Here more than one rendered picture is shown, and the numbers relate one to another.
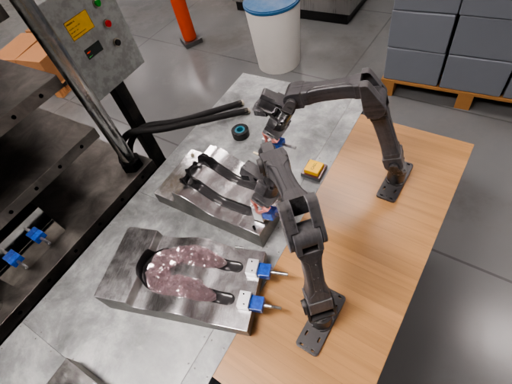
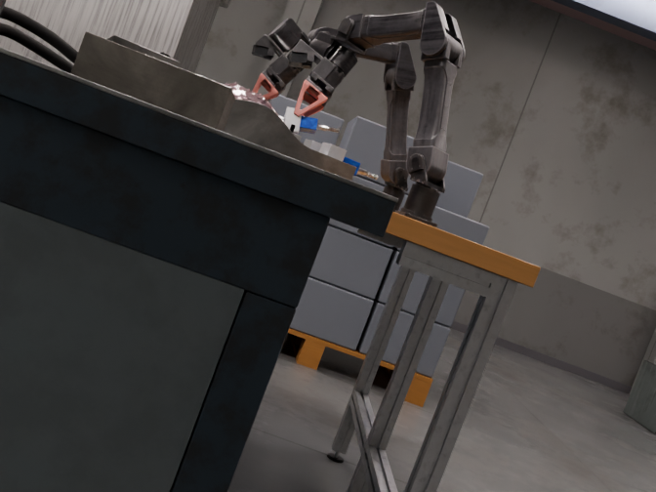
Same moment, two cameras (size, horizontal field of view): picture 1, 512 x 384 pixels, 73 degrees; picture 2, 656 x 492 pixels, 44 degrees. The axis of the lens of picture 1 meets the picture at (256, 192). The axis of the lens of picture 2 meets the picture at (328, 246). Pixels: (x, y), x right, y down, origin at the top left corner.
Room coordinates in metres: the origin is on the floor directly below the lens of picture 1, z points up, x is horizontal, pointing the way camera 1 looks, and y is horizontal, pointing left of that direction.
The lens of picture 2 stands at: (-0.72, 1.31, 0.78)
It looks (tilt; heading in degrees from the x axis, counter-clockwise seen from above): 3 degrees down; 311
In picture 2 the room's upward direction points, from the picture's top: 21 degrees clockwise
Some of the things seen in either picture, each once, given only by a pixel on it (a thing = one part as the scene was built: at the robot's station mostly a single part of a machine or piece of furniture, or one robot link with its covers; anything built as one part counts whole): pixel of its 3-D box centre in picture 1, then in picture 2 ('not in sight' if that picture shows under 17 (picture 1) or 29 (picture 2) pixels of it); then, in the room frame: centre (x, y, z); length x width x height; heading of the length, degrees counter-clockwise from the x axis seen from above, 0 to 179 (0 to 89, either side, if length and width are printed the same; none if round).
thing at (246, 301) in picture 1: (260, 304); (349, 167); (0.39, 0.08, 0.86); 0.13 x 0.05 x 0.05; 65
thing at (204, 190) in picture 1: (219, 182); not in sight; (0.85, 0.12, 0.92); 0.35 x 0.16 x 0.09; 48
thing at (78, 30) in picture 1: (142, 132); not in sight; (1.50, 0.50, 0.74); 0.30 x 0.22 x 1.47; 138
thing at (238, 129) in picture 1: (240, 132); not in sight; (1.20, 0.00, 0.82); 0.08 x 0.08 x 0.04
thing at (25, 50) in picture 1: (58, 49); not in sight; (3.98, 1.68, 0.20); 1.14 x 0.82 x 0.40; 143
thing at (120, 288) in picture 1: (184, 276); (222, 116); (0.54, 0.30, 0.86); 0.50 x 0.26 x 0.11; 65
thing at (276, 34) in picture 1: (275, 32); not in sight; (2.93, -0.54, 0.30); 0.49 x 0.49 x 0.59
